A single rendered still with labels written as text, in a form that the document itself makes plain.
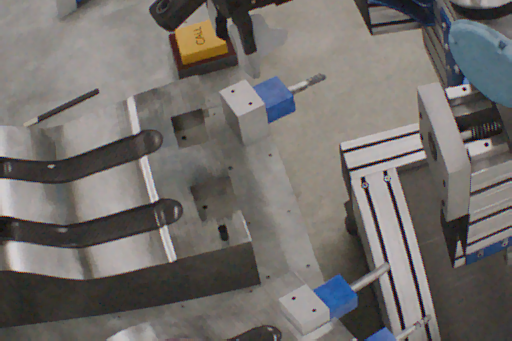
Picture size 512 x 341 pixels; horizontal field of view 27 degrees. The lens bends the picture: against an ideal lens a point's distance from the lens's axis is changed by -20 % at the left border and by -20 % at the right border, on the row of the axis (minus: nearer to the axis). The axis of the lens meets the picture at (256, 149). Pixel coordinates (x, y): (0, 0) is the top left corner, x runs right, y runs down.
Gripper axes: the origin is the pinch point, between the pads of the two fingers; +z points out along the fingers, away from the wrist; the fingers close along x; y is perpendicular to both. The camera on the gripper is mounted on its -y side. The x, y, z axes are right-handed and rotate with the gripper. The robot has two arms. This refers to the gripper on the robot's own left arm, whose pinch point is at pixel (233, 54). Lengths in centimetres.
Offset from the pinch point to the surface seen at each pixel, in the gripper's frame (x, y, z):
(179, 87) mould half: 2.5, -6.5, 4.0
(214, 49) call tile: 11.5, 1.8, 9.9
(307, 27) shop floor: 87, 50, 94
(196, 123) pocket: -2.0, -6.7, 6.2
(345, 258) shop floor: 27, 25, 93
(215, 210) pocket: -14.3, -10.4, 6.4
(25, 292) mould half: -15.1, -39.7, 5.0
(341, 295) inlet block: -33.5, -4.8, 5.6
